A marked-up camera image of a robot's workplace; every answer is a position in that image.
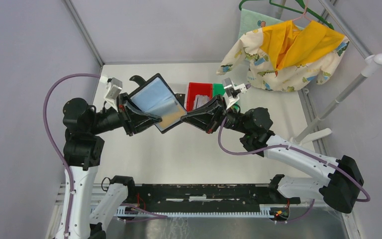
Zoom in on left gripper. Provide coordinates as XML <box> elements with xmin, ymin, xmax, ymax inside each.
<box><xmin>90</xmin><ymin>91</ymin><xmax>163</xmax><ymax>134</ymax></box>

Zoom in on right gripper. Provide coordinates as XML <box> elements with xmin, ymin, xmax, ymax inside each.
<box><xmin>181</xmin><ymin>94</ymin><xmax>250</xmax><ymax>134</ymax></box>

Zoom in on black leather card holder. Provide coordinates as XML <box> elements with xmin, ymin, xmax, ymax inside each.
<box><xmin>129</xmin><ymin>73</ymin><xmax>187</xmax><ymax>133</ymax></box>

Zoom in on gold credit card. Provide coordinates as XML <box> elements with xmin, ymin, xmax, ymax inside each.
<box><xmin>158</xmin><ymin>112</ymin><xmax>184</xmax><ymax>131</ymax></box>

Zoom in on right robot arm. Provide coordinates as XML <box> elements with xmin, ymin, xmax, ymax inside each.
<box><xmin>181</xmin><ymin>96</ymin><xmax>371</xmax><ymax>214</ymax></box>

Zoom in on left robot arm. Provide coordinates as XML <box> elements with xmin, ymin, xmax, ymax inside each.
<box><xmin>56</xmin><ymin>93</ymin><xmax>162</xmax><ymax>239</ymax></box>

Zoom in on cards in red bin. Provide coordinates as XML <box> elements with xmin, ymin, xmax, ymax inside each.
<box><xmin>192</xmin><ymin>95</ymin><xmax>210</xmax><ymax>110</ymax></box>

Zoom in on green plastic bin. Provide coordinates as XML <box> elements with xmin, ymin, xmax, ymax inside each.
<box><xmin>212</xmin><ymin>83</ymin><xmax>240</xmax><ymax>109</ymax></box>

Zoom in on red plastic bin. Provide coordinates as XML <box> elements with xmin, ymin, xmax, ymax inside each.
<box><xmin>185</xmin><ymin>82</ymin><xmax>213</xmax><ymax>112</ymax></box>

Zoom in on white plastic bin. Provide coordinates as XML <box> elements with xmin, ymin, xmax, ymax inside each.
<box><xmin>170</xmin><ymin>83</ymin><xmax>188</xmax><ymax>100</ymax></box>

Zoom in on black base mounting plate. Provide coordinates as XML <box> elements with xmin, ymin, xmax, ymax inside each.
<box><xmin>124</xmin><ymin>184</ymin><xmax>301</xmax><ymax>213</ymax></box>

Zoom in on yellow cream children's jacket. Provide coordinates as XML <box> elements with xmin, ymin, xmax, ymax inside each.
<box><xmin>216</xmin><ymin>20</ymin><xmax>350</xmax><ymax>92</ymax></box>

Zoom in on light green towel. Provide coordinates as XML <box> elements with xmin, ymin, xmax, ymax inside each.
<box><xmin>236</xmin><ymin>8</ymin><xmax>307</xmax><ymax>65</ymax></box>

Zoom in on green clothes hanger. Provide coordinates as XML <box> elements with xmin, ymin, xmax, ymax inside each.
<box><xmin>238</xmin><ymin>0</ymin><xmax>338</xmax><ymax>32</ymax></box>

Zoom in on pink clothes hanger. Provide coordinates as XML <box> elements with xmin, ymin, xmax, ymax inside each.
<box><xmin>292</xmin><ymin>0</ymin><xmax>312</xmax><ymax>23</ymax></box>

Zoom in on white clothes rack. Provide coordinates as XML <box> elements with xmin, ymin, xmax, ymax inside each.
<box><xmin>289</xmin><ymin>0</ymin><xmax>382</xmax><ymax>146</ymax></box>

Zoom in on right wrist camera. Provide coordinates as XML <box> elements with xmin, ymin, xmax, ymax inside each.
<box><xmin>222</xmin><ymin>78</ymin><xmax>251</xmax><ymax>109</ymax></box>

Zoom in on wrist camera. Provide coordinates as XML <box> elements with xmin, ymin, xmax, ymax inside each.
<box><xmin>102</xmin><ymin>77</ymin><xmax>123</xmax><ymax>111</ymax></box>
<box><xmin>222</xmin><ymin>78</ymin><xmax>251</xmax><ymax>109</ymax></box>

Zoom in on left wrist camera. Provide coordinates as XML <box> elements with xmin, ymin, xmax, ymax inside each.
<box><xmin>102</xmin><ymin>77</ymin><xmax>123</xmax><ymax>111</ymax></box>

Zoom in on white cable tray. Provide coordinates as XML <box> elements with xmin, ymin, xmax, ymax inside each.
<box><xmin>114</xmin><ymin>206</ymin><xmax>289</xmax><ymax>220</ymax></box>

